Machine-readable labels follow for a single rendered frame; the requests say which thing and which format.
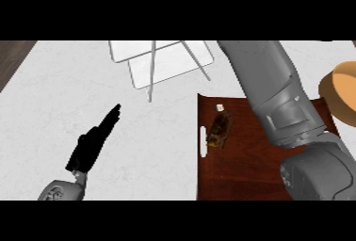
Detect brown croissant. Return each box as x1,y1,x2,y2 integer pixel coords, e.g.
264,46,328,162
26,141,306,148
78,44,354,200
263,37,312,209
204,110,235,149

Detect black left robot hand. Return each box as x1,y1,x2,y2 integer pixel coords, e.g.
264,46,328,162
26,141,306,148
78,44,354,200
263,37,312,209
63,103,122,174

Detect white wire tiered shelf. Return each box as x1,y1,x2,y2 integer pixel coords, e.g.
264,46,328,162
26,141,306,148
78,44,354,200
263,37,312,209
106,40,216,104

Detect dark brown wooden tray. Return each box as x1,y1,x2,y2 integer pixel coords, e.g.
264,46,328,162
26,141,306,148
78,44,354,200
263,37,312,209
196,92,343,201

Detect tan round wooden bowl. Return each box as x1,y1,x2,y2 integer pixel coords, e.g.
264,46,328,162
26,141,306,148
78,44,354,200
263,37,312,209
317,60,356,128

